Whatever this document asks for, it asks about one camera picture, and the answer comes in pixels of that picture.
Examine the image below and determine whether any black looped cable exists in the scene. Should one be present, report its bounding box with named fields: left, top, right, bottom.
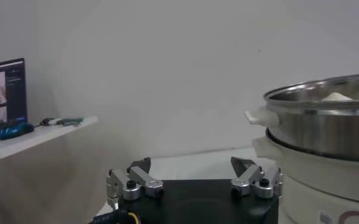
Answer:
left=38, top=117, right=55, bottom=127

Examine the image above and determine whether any green circuit board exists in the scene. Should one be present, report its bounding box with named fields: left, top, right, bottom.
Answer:
left=57, top=116, right=85, bottom=127

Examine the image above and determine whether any white electric cooker base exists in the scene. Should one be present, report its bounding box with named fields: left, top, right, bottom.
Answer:
left=251, top=127, right=359, bottom=224

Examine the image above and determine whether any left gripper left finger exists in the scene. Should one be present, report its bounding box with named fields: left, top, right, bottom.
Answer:
left=105, top=156, right=165, bottom=211

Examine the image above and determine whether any stainless steel steamer basket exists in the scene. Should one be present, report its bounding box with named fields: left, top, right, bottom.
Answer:
left=244, top=72, right=359, bottom=162

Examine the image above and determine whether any dark laptop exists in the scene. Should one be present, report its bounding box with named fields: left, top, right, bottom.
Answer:
left=0, top=57, right=27, bottom=141

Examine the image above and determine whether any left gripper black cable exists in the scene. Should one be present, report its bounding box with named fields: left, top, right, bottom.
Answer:
left=89, top=209, right=140, bottom=224

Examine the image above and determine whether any white side table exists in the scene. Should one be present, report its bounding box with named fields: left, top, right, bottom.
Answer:
left=0, top=115, right=99, bottom=166

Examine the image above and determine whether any blue computer mouse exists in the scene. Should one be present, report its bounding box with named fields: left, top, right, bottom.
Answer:
left=0, top=121, right=35, bottom=141

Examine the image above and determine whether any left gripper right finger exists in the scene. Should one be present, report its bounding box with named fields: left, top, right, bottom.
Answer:
left=230, top=156, right=284, bottom=200

